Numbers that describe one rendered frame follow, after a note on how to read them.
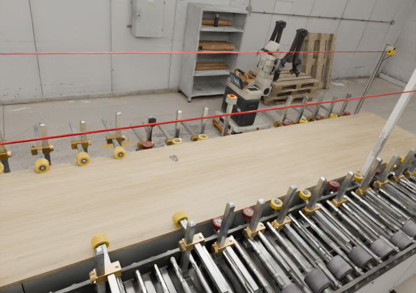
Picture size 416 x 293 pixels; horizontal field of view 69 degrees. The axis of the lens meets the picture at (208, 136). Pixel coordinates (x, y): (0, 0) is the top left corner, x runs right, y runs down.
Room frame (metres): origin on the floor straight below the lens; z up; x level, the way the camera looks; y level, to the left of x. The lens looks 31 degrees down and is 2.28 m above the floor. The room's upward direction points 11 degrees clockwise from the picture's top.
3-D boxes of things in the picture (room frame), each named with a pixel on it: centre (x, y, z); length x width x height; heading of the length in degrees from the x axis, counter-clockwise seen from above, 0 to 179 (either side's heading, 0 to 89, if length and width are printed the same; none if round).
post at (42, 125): (1.63, 1.09, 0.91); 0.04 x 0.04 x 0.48; 35
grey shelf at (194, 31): (5.18, 0.20, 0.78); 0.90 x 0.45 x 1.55; 125
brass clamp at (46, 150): (1.62, 1.11, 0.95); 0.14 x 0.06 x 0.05; 125
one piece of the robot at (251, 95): (3.98, -0.39, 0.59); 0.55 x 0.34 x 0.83; 35
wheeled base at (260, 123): (4.03, -0.46, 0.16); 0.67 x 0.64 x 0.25; 125
